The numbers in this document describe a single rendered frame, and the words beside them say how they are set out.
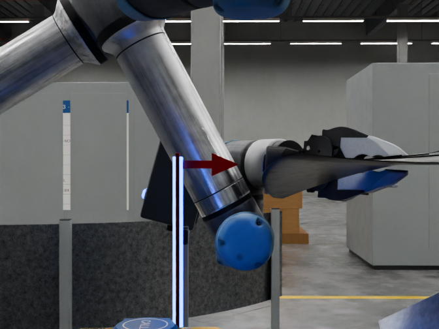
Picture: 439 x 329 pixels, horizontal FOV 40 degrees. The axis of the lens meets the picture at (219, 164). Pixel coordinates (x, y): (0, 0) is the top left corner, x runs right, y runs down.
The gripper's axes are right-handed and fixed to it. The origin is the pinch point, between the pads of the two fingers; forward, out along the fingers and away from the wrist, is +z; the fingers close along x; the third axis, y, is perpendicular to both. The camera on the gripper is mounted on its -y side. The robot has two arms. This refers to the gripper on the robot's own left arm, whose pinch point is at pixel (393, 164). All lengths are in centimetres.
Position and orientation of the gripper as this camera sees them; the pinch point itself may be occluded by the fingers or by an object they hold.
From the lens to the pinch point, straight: 72.8
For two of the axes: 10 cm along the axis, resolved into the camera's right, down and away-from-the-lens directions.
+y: 7.7, 1.0, 6.3
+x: -0.8, 9.9, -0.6
